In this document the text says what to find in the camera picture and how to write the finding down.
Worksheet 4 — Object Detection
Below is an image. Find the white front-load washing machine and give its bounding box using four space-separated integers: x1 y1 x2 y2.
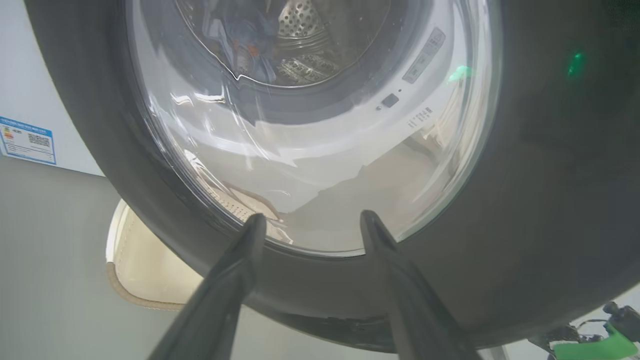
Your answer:
0 0 106 177

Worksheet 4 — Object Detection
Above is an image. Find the blue garment large orange print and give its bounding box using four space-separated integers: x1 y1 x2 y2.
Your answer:
215 10 278 83

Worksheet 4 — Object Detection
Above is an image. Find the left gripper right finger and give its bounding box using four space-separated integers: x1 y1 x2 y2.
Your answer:
360 210 481 360

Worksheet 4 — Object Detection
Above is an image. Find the cream perforated laundry basket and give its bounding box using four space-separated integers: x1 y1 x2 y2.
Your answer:
105 199 201 312

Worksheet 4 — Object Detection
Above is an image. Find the steel washer drum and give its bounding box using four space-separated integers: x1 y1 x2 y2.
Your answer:
175 0 391 88

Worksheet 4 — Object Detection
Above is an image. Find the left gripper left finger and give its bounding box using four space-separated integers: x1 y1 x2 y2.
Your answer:
147 213 267 360

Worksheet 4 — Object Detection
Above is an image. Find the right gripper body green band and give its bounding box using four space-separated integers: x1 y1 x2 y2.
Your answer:
552 301 640 360

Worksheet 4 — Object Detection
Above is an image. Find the dark round glass washer door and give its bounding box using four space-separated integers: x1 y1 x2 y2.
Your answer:
24 0 640 353

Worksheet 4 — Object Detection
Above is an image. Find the blue energy label sticker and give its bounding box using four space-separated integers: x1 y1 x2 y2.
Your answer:
0 116 57 166

